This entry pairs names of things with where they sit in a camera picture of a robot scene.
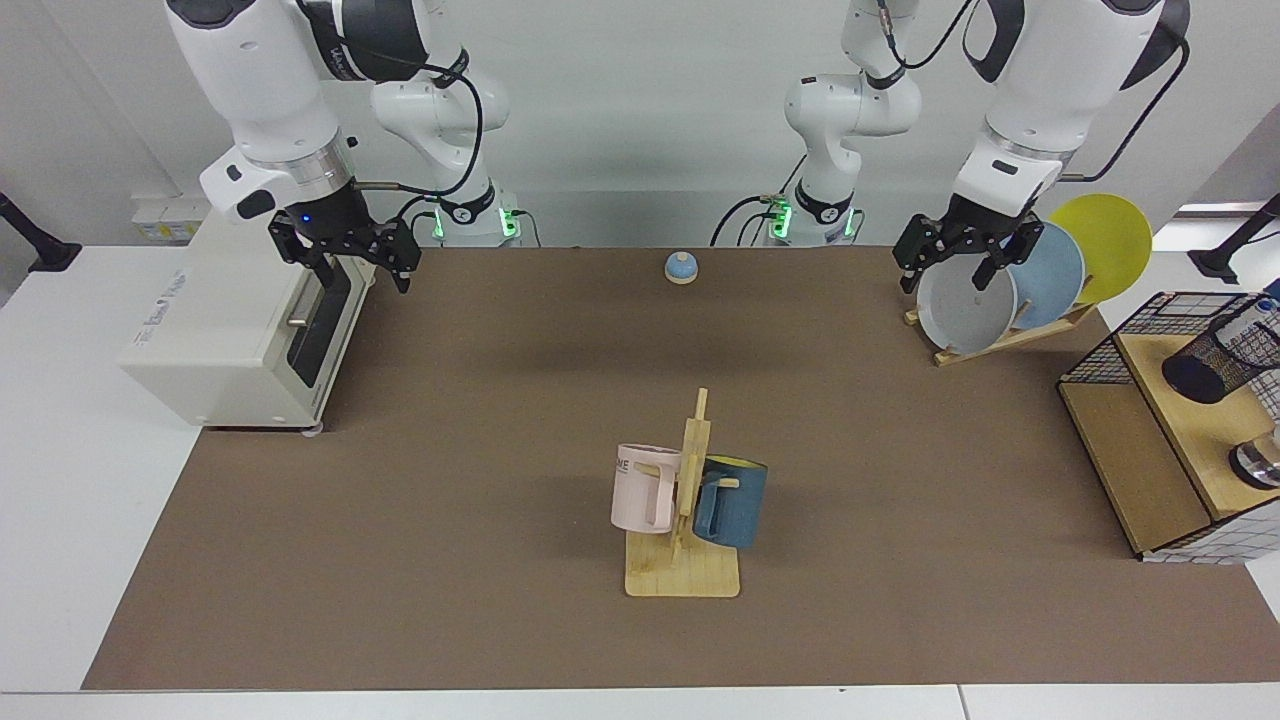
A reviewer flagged white marker with blue cap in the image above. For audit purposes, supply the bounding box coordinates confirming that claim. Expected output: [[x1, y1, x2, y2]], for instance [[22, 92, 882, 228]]
[[1212, 295, 1280, 343]]

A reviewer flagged black mesh pen holder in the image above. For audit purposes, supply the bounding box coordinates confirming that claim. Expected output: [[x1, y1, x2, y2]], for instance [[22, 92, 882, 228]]
[[1161, 297, 1280, 405]]

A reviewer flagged grey plate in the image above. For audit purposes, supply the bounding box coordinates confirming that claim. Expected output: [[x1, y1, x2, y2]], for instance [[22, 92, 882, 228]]
[[917, 255, 1019, 356]]

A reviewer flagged light blue plate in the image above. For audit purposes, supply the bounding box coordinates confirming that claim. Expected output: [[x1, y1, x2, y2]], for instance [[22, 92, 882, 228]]
[[1003, 225, 1086, 331]]

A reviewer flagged wooden plate rack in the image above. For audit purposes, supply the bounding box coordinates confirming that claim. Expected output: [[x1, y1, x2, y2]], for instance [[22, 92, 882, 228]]
[[904, 300, 1098, 367]]

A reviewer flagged pale toaster oven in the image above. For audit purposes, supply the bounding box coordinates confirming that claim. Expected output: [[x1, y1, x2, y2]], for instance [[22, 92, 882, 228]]
[[118, 200, 379, 433]]

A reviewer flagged yellow plate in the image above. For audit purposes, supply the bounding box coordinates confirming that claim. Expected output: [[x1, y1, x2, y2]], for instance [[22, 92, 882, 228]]
[[1048, 193, 1154, 305]]

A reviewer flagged dark blue cup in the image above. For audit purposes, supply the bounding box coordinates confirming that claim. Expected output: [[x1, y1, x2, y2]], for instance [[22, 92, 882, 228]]
[[692, 455, 769, 549]]

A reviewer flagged pink cup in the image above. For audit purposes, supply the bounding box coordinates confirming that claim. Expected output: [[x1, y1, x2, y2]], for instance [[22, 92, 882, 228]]
[[611, 443, 683, 535]]

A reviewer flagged brown table cloth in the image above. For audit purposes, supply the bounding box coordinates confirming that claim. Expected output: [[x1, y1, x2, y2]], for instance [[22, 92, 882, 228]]
[[82, 246, 1280, 691]]

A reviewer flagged wooden cup stand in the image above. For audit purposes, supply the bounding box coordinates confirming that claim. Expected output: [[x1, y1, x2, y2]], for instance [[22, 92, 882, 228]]
[[625, 388, 742, 599]]

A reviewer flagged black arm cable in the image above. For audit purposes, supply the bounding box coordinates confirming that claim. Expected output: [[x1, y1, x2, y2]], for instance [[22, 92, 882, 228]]
[[353, 45, 484, 198], [880, 0, 1193, 183]]

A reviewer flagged black base cable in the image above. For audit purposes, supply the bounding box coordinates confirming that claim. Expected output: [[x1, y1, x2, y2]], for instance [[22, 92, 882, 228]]
[[395, 193, 442, 248], [711, 155, 806, 248]]

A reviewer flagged white wall socket strip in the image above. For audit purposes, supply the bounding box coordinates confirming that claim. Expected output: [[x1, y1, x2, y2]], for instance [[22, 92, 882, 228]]
[[132, 194, 213, 246]]

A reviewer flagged wire basket with wooden floor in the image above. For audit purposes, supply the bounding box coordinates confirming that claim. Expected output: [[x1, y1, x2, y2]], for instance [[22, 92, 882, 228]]
[[1058, 290, 1280, 566]]

